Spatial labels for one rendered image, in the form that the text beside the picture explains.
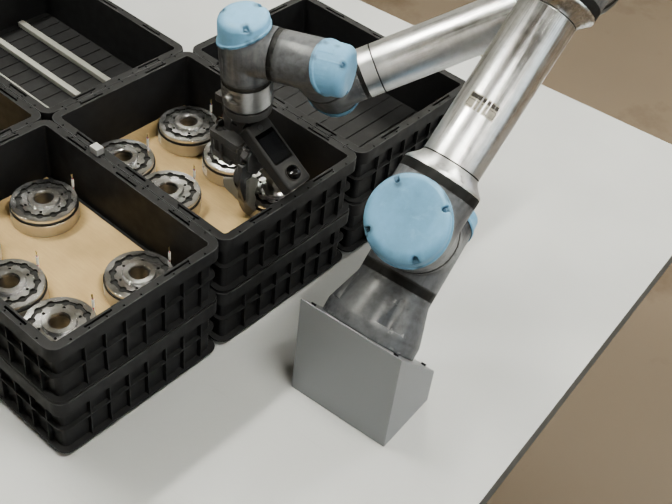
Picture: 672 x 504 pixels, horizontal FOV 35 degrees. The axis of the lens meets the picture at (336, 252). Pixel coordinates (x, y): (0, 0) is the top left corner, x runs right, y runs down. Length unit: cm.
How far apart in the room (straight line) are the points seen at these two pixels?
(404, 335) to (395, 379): 7
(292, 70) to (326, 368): 43
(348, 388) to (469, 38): 53
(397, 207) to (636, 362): 154
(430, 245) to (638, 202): 84
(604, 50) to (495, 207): 200
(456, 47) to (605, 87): 221
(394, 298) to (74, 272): 48
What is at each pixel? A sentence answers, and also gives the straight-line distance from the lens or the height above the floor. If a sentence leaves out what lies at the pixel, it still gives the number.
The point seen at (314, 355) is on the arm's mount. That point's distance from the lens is 157.
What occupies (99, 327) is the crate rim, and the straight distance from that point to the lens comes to 143.
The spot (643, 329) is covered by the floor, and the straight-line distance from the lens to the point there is 291.
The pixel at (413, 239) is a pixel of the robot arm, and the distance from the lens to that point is 136.
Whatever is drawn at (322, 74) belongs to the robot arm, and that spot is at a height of 116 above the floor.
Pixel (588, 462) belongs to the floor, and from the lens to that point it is 257.
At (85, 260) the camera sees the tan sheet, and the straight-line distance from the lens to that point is 165.
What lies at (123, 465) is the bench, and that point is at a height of 70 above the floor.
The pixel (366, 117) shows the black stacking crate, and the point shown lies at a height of 83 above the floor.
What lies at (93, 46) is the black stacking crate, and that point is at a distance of 211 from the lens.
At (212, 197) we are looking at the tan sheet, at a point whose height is 83.
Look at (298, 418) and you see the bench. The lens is 162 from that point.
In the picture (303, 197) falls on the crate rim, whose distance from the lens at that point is 162.
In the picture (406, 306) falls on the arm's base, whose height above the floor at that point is 90.
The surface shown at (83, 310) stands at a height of 86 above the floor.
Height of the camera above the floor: 197
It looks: 43 degrees down
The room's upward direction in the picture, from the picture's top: 7 degrees clockwise
